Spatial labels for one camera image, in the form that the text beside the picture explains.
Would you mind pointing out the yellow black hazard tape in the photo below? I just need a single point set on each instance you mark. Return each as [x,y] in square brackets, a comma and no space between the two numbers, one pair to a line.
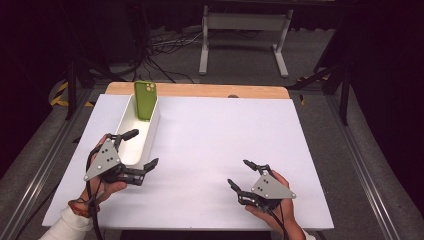
[60,96]

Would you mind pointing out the black tripod stand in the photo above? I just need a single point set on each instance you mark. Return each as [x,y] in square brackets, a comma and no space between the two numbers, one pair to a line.
[345,96]
[71,86]

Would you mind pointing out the person's left hand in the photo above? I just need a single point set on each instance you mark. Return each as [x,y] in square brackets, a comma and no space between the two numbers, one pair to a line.
[106,190]

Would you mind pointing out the white table board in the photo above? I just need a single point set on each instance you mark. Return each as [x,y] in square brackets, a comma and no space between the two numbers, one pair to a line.
[200,150]

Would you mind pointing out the white metal stand frame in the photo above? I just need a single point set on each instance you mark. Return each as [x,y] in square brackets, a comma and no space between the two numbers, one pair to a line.
[246,21]

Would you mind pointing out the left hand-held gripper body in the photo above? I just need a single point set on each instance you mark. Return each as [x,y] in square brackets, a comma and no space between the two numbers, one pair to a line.
[103,160]

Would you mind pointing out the white plastic bin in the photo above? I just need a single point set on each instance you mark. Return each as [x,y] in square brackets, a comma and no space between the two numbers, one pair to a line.
[133,150]

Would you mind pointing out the green phone case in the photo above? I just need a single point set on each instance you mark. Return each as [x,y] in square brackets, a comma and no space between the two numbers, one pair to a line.
[145,103]

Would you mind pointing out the person's right hand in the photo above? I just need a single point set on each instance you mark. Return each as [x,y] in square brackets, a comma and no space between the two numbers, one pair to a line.
[286,213]

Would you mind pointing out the aluminium floor rail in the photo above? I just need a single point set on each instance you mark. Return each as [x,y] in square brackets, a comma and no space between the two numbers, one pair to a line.
[363,173]
[40,176]

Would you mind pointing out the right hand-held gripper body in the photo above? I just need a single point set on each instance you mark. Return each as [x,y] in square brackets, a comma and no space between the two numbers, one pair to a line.
[271,190]

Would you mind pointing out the wooden table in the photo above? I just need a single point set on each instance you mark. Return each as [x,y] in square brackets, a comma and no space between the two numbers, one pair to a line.
[200,90]

